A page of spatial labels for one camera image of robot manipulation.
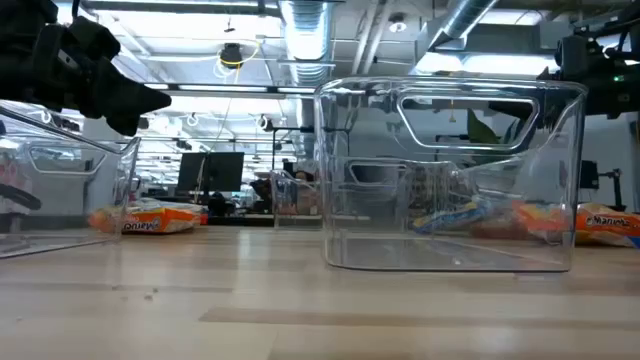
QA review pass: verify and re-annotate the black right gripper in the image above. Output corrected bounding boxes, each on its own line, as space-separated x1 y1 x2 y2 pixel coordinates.
488 34 640 121

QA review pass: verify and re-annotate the clear plastic bin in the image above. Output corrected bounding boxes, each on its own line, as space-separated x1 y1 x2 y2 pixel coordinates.
313 76 589 274
0 99 142 260
269 168 324 231

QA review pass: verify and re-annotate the long ceiling light bar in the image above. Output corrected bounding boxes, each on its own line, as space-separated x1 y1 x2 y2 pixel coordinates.
144 82 317 99

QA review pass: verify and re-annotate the orange Maruchan ramen pack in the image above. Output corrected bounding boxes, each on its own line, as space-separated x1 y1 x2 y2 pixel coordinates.
514 201 640 250
88 198 204 235

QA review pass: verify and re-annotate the silver ceiling air duct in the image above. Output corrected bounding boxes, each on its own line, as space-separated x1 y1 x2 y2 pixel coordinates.
428 0 501 51
277 0 335 87

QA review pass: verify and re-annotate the black computer monitor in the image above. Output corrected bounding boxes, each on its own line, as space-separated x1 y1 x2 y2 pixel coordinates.
205 151 246 194
177 152 210 193

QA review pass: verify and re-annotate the black ceiling-mounted device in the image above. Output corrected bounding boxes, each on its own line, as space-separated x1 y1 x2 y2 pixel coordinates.
219 42 245 70

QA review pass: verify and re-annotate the blue Maruchan ramen pack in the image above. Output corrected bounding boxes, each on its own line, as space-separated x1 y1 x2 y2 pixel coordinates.
412 202 494 235

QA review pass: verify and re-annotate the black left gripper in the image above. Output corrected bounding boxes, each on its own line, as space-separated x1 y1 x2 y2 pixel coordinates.
0 17 173 137

